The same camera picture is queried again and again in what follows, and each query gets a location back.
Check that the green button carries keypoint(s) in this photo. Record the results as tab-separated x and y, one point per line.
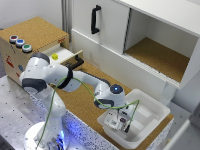
27	48

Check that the yellow block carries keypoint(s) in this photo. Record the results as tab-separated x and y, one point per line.
55	56

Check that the white cabinet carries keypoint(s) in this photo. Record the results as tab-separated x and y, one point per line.
110	63

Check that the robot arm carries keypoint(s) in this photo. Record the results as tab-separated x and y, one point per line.
50	75

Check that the wooden drawer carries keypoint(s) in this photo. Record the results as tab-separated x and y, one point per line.
63	52

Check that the red button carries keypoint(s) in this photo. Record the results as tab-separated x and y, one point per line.
13	39

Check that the wooden drawer box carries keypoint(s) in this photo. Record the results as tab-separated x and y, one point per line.
31	31

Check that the white plastic box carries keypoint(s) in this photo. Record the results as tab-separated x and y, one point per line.
151	115

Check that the blue button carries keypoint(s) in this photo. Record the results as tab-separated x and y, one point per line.
20	42

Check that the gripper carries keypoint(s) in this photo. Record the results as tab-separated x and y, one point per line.
115	119

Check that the white sliding door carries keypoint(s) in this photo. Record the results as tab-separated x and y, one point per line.
111	25

